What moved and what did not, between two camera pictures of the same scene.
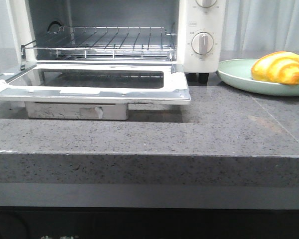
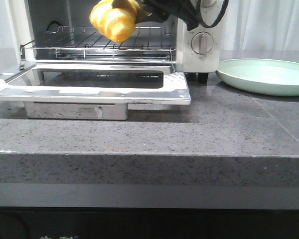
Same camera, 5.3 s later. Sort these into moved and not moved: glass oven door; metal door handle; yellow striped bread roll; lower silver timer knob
Moved: yellow striped bread roll
Not moved: metal door handle; glass oven door; lower silver timer knob
